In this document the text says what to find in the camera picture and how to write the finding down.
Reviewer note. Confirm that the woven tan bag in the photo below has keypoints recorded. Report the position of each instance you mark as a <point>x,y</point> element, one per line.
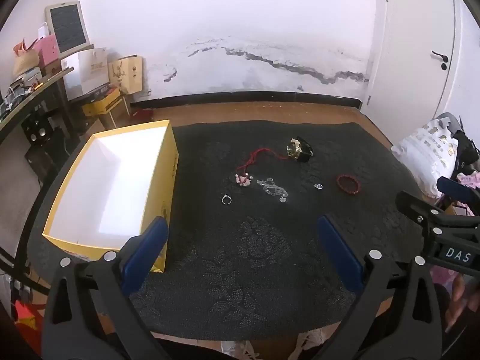
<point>26,58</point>

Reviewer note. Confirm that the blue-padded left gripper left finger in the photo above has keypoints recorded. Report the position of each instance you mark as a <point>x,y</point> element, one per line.
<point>88,313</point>

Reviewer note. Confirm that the pink box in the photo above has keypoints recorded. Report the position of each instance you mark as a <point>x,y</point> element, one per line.
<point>47,50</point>

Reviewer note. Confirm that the pink printed package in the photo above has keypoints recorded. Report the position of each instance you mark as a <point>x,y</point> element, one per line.
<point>472,181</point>

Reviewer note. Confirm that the black gold wrist watch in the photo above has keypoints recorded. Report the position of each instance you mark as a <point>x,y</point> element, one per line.
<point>299,150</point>

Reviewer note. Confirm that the right hand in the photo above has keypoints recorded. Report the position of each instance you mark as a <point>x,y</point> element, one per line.
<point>463,296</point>

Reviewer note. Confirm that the black patterned table cloth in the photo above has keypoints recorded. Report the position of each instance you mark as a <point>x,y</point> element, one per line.
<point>243,257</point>

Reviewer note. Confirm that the yellow cardboard box white inside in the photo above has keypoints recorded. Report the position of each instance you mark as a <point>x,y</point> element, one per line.
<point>119,182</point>

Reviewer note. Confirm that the tan paper gift bag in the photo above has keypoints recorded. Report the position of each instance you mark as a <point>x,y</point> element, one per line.
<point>127,74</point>

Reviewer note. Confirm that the white paper gift bag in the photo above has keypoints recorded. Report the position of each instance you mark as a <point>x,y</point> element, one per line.
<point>89,71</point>

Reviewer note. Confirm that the white printed plastic sack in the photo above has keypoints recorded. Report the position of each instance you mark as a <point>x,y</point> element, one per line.
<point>430,153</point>

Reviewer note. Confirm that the black desk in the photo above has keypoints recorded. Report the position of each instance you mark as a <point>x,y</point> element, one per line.
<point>51,88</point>

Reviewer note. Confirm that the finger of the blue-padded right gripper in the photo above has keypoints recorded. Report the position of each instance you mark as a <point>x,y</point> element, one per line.
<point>419,211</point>
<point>458,192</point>

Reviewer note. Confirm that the black door handle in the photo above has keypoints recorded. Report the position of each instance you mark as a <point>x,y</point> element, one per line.
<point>443,58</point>

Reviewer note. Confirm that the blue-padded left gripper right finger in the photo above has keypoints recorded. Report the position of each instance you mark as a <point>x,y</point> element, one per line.
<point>395,314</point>

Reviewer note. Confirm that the black speaker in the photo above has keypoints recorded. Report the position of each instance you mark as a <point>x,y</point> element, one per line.
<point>37,129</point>

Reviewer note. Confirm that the beige framed monitor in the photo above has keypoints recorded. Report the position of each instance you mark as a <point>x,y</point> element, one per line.
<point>65,21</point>

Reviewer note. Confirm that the yellow flat box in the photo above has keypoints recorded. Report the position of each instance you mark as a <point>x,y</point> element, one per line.
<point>103,106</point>

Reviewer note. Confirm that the white door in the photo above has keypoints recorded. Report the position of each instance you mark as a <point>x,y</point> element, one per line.
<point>407,87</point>

